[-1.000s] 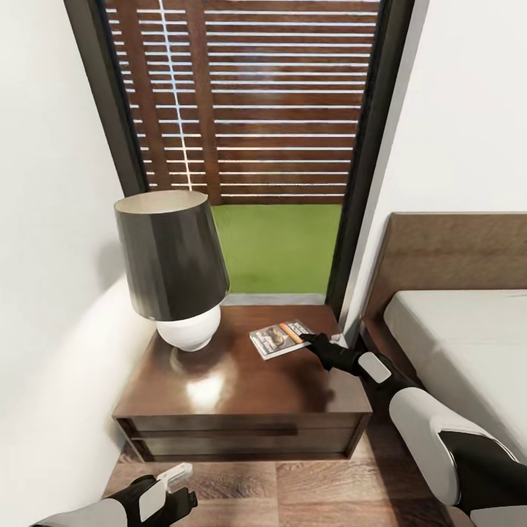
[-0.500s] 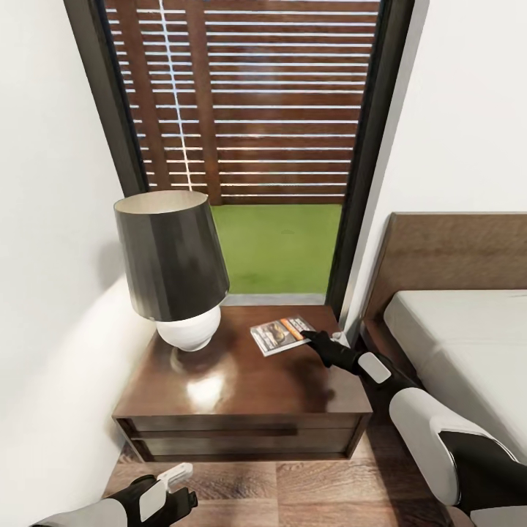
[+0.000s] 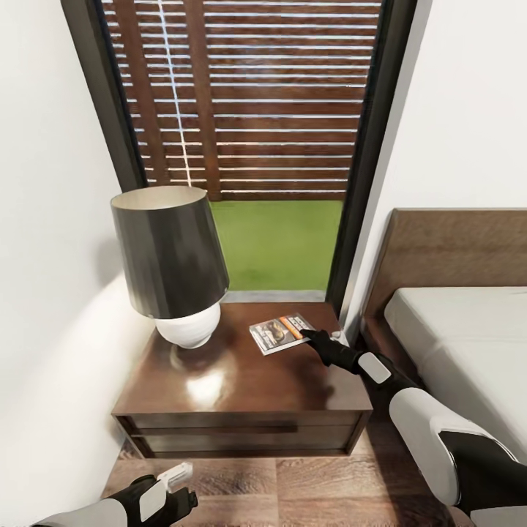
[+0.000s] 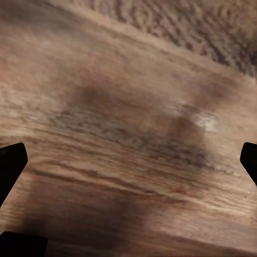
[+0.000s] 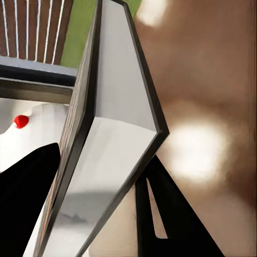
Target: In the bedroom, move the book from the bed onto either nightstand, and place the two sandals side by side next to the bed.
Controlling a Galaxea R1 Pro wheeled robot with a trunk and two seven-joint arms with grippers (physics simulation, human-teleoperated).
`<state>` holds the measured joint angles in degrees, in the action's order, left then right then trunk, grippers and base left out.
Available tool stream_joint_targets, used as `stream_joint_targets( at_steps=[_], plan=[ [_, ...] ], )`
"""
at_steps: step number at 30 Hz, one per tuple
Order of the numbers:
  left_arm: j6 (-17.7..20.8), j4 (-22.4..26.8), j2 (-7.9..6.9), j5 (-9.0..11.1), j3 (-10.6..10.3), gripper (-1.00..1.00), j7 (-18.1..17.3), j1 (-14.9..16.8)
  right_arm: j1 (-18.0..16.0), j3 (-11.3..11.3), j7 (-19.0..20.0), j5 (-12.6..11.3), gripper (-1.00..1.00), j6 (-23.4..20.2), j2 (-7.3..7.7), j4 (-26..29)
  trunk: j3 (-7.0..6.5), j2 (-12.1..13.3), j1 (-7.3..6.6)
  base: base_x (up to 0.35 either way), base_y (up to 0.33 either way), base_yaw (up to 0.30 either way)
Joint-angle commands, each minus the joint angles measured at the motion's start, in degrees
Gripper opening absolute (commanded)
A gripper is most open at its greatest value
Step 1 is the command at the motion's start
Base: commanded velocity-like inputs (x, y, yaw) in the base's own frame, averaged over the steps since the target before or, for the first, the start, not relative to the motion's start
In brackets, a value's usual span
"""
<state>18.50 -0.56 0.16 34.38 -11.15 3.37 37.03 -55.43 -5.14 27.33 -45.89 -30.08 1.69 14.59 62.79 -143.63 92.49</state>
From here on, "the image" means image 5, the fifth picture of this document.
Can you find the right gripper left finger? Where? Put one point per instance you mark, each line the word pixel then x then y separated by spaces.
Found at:
pixel 24 187

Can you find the nightstand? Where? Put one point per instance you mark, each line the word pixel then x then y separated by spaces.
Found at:
pixel 202 56

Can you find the table lamp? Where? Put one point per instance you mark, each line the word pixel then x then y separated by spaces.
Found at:
pixel 39 126

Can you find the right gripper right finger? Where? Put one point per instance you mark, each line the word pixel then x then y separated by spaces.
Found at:
pixel 186 236

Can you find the hardback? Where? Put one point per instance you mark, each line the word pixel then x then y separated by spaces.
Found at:
pixel 114 127

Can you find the fixed window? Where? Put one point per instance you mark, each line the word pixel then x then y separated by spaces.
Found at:
pixel 41 47

